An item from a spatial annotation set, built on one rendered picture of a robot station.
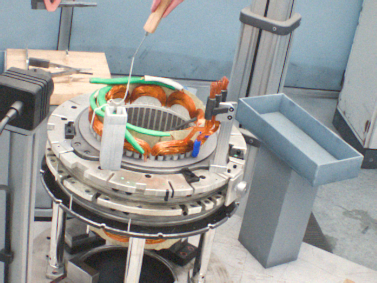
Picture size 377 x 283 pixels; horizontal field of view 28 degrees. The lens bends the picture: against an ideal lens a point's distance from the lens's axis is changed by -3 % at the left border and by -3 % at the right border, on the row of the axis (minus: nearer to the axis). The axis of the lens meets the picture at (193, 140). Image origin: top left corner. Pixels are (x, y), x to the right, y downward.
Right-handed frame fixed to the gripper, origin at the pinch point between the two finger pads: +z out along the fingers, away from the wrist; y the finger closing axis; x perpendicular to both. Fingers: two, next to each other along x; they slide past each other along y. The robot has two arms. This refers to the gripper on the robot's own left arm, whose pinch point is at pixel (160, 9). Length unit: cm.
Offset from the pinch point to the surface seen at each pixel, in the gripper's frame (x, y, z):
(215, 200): -7.7, 20.5, 19.8
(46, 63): 26.5, -9.4, 24.3
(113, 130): -9.3, 1.5, 16.5
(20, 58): 33.4, -14.0, 28.0
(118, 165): -8.5, 4.8, 21.4
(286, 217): 15, 42, 26
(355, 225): 156, 136, 69
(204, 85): 243, 74, 71
